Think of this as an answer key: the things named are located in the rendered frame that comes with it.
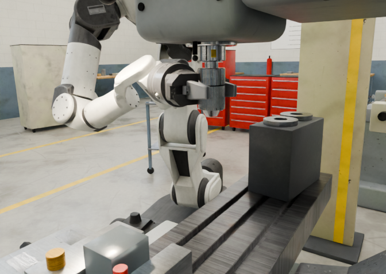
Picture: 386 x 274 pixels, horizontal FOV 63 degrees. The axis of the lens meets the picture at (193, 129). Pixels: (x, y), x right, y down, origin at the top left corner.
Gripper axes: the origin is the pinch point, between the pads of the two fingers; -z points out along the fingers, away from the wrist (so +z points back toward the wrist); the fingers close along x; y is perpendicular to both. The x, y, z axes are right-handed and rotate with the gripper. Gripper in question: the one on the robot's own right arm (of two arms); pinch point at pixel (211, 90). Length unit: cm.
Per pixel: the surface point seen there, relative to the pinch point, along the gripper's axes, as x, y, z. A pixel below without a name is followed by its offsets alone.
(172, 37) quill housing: -8.6, -8.4, -2.2
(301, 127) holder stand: 33.3, 12.0, 7.8
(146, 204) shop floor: 71, 126, 207
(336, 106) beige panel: 153, 26, 79
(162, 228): 1.4, 38.9, 24.5
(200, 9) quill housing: -7.3, -11.7, -7.8
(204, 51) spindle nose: -2.2, -6.4, -0.9
